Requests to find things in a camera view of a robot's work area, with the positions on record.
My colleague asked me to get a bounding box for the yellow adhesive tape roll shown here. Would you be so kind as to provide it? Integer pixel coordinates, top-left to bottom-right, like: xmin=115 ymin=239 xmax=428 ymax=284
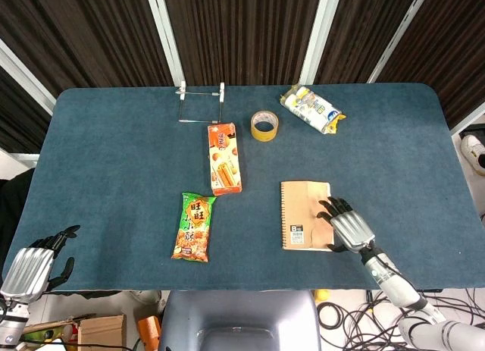
xmin=250 ymin=109 xmax=280 ymax=143

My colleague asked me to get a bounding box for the brown cardboard box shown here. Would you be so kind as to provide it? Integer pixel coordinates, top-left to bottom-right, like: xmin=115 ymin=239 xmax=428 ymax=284
xmin=77 ymin=313 xmax=127 ymax=351

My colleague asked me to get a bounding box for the brown kraft spiral notebook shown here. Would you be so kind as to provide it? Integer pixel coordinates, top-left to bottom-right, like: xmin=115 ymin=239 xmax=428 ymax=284
xmin=280 ymin=180 xmax=336 ymax=252

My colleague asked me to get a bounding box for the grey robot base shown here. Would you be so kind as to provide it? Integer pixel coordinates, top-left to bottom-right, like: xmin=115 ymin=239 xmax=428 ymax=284
xmin=157 ymin=290 xmax=322 ymax=351

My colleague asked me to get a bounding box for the white yellow plastic snack pack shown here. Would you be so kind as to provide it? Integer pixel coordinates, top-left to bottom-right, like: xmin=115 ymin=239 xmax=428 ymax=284
xmin=280 ymin=84 xmax=347 ymax=136

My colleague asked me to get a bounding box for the white sneaker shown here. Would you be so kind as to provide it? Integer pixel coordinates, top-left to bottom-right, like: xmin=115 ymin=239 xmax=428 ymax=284
xmin=460 ymin=134 xmax=485 ymax=173

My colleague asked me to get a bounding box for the orange foam block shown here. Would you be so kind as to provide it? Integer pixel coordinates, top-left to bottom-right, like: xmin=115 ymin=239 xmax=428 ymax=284
xmin=136 ymin=315 xmax=162 ymax=351

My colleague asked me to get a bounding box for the blue table cloth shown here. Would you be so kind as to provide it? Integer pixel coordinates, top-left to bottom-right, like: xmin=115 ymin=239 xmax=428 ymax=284
xmin=2 ymin=82 xmax=485 ymax=292

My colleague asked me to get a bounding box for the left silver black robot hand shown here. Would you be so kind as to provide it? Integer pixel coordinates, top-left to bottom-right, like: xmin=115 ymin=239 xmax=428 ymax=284
xmin=0 ymin=224 xmax=81 ymax=305

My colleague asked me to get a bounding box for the metal wire stand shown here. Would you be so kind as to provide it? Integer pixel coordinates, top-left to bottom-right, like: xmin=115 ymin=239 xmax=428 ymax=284
xmin=175 ymin=81 xmax=226 ymax=125

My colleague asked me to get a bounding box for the green orange snack bag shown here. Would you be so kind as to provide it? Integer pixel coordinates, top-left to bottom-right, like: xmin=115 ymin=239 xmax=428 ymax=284
xmin=171 ymin=192 xmax=217 ymax=263

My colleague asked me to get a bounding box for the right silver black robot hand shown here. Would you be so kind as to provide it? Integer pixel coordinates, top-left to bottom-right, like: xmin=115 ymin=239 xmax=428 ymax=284
xmin=316 ymin=196 xmax=376 ymax=254

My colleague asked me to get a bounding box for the black cable bundle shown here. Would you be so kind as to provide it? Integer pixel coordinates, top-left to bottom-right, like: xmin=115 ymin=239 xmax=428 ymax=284
xmin=316 ymin=288 xmax=485 ymax=351

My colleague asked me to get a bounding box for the orange biscuit stick box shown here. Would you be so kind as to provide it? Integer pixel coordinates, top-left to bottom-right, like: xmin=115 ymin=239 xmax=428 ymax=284
xmin=206 ymin=122 xmax=243 ymax=197

